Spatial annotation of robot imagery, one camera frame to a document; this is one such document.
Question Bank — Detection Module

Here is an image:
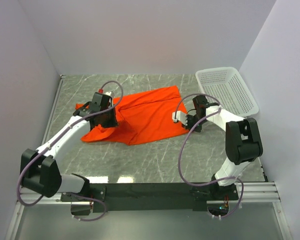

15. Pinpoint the orange t shirt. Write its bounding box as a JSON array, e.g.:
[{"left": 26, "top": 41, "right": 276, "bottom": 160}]
[{"left": 81, "top": 85, "right": 188, "bottom": 146}]

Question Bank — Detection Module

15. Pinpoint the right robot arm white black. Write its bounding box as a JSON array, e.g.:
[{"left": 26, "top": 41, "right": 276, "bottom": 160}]
[{"left": 184, "top": 95, "right": 263, "bottom": 199}]

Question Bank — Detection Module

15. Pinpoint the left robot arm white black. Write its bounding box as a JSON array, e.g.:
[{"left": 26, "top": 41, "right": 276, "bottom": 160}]
[{"left": 18, "top": 90, "right": 118, "bottom": 198}]

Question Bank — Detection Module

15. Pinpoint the white plastic mesh basket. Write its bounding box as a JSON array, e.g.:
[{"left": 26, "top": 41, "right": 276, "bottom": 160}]
[{"left": 195, "top": 67, "right": 259, "bottom": 125}]

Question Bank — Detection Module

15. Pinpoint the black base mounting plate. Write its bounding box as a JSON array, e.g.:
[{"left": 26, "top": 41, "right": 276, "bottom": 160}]
[{"left": 59, "top": 182, "right": 238, "bottom": 213}]

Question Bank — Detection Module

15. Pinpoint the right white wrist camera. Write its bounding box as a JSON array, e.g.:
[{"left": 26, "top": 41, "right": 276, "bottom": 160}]
[{"left": 172, "top": 110, "right": 188, "bottom": 126}]

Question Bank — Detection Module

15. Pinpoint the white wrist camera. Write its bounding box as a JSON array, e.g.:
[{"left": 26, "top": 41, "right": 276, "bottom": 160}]
[
  {"left": 98, "top": 88, "right": 115, "bottom": 99},
  {"left": 172, "top": 110, "right": 188, "bottom": 126}
]

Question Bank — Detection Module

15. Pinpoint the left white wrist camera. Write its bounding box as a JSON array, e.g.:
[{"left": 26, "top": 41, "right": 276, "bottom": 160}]
[{"left": 98, "top": 88, "right": 115, "bottom": 99}]

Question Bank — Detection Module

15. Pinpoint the aluminium rail frame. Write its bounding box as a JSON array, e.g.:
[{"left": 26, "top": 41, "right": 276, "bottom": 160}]
[{"left": 16, "top": 74, "right": 282, "bottom": 206}]

